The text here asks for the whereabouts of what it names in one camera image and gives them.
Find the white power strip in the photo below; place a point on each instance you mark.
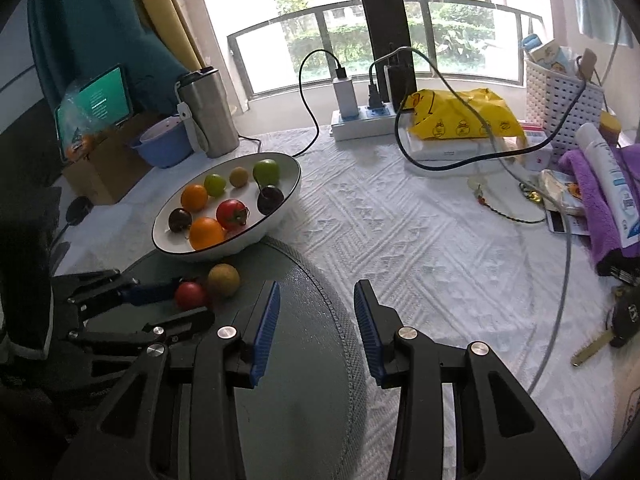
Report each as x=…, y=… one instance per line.
x=368, y=123

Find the green fruit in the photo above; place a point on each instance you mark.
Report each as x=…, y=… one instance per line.
x=266, y=172
x=215, y=185

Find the teal curtain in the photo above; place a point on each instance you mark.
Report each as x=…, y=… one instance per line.
x=79, y=40

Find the red round fruit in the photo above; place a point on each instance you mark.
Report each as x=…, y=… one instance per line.
x=190, y=295

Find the green screen tablet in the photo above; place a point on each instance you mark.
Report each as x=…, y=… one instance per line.
x=118, y=107

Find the brown kiwi fruit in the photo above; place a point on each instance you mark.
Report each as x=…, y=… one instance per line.
x=224, y=280

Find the black charger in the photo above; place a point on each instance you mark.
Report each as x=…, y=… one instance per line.
x=399, y=77

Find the white charger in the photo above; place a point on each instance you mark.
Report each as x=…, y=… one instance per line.
x=345, y=94

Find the blue plastic bowl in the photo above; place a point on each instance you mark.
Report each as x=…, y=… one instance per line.
x=165, y=144

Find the car key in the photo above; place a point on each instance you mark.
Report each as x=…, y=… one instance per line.
x=621, y=325

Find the white tube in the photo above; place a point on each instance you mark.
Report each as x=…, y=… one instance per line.
x=614, y=185

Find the yellow plastic bag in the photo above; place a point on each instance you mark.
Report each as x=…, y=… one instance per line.
x=439, y=115

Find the yellow curtain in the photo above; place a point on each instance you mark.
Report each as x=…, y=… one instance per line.
x=168, y=22

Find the round grey placemat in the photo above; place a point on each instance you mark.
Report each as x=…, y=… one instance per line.
x=305, y=418

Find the orange fruit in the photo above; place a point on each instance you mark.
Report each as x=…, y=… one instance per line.
x=206, y=232
x=194, y=198

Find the small yellow fruit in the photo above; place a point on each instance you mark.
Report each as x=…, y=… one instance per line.
x=238, y=177

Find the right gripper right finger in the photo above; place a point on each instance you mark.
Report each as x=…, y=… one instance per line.
x=500, y=431

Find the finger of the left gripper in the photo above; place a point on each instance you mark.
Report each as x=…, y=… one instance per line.
x=113, y=290
x=178, y=328

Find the black round speaker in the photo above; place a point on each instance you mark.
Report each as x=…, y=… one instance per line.
x=76, y=212

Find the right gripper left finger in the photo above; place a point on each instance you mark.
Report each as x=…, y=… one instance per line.
x=172, y=415

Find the cardboard box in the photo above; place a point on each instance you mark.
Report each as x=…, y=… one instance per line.
x=107, y=173

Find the white ceramic bowl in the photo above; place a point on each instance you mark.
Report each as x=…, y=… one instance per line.
x=178, y=245

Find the white woven basket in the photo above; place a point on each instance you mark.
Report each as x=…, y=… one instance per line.
x=560, y=104

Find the red tomato with stem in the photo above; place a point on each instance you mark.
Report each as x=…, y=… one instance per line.
x=232, y=215

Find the plastic bag of oranges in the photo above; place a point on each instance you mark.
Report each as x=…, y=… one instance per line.
x=79, y=119

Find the purple cloth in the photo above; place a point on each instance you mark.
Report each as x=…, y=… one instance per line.
x=606, y=251

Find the dark plum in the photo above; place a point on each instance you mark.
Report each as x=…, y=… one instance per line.
x=179, y=220
x=269, y=199

